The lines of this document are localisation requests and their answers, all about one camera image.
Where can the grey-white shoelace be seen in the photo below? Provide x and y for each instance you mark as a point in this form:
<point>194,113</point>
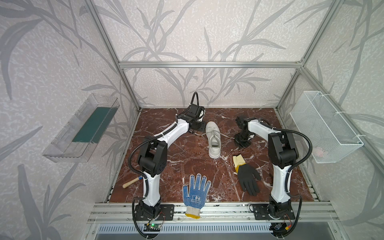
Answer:
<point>225,135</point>

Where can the wooden handled brush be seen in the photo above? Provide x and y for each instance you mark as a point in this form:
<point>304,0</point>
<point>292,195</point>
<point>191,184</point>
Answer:
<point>125,185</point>

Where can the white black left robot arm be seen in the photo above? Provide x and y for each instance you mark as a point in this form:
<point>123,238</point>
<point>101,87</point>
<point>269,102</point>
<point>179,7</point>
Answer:
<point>149,159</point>

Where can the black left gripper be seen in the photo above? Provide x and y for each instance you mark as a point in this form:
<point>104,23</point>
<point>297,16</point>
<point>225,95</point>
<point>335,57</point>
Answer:
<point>198,125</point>

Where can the clear plastic wall bin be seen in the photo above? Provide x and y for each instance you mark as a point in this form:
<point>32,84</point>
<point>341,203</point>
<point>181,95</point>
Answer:
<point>77,141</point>

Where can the right wiring connector board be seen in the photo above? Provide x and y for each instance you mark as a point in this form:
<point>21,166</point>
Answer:
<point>280,227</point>

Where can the white wire mesh basket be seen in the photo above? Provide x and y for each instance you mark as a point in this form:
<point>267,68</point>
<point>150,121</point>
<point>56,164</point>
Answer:
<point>316,117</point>

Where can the green lit circuit board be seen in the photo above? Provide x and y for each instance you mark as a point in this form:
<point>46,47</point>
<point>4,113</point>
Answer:
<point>152,227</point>

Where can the black yellow work glove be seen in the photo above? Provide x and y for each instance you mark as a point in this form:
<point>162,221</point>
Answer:
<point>248,176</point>

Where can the pink object in basket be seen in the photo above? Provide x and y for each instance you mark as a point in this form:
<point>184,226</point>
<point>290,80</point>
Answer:
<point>318,152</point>

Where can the blue dotted knit glove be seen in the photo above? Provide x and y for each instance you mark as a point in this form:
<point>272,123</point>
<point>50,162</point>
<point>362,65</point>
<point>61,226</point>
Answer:
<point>195,195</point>

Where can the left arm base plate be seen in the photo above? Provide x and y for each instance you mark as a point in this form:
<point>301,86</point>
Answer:
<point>159,212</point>

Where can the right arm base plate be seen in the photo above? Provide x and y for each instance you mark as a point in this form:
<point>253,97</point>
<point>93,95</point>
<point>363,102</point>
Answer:
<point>272,212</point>

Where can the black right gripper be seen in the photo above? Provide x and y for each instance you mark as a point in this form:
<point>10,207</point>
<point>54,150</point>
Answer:
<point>243,138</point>

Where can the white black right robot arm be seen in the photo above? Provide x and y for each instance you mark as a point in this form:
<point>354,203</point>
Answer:
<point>282,152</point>

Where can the white leather sneaker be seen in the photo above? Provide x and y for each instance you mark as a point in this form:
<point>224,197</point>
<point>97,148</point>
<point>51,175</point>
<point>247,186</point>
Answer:
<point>214,140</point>

